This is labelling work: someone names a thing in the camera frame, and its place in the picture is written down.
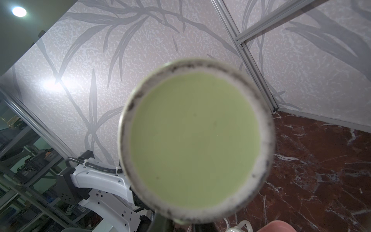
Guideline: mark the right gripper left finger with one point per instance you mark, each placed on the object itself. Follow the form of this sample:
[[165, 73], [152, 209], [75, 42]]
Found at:
[[161, 224]]

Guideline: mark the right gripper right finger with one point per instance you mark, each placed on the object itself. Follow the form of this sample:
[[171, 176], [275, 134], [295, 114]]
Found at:
[[207, 227]]

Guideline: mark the light green ceramic mug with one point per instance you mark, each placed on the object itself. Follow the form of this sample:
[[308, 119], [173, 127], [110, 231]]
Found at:
[[196, 140]]

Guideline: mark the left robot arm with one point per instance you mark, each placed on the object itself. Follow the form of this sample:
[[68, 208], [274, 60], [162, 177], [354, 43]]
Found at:
[[103, 189]]

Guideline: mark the white ceramic mug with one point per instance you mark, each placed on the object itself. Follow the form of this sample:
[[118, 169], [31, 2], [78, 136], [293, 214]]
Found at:
[[243, 226]]

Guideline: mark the pink plastic tray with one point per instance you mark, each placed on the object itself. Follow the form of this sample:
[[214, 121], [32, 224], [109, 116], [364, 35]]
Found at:
[[277, 226]]

